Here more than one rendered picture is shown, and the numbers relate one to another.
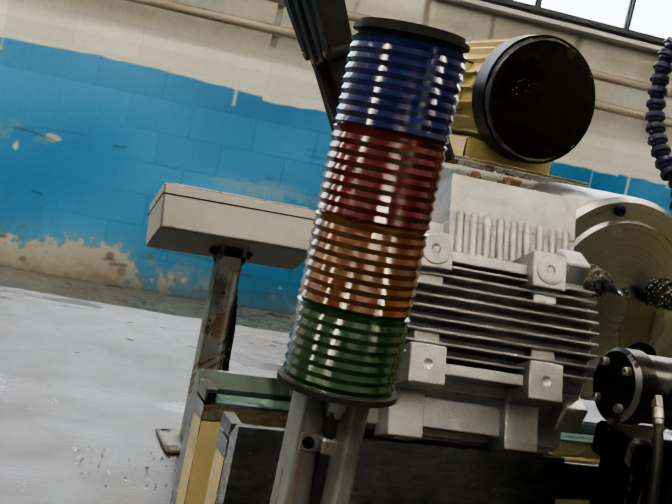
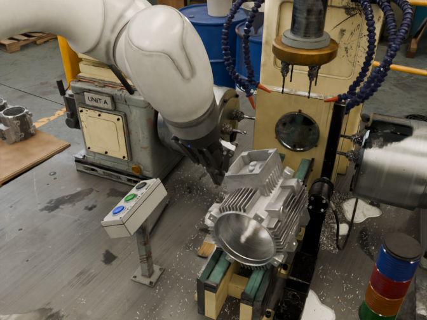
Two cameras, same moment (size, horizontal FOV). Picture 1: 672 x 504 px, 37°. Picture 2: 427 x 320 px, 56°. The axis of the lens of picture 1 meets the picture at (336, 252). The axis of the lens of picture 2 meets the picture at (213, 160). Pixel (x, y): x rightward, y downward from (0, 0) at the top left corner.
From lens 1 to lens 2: 0.85 m
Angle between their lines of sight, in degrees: 51
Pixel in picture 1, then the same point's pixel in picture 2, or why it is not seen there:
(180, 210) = (131, 224)
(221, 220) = (142, 213)
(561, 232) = (279, 162)
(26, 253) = not seen: outside the picture
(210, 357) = (148, 249)
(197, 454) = (216, 301)
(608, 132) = not seen: outside the picture
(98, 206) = not seen: outside the picture
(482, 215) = (267, 178)
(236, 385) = (208, 271)
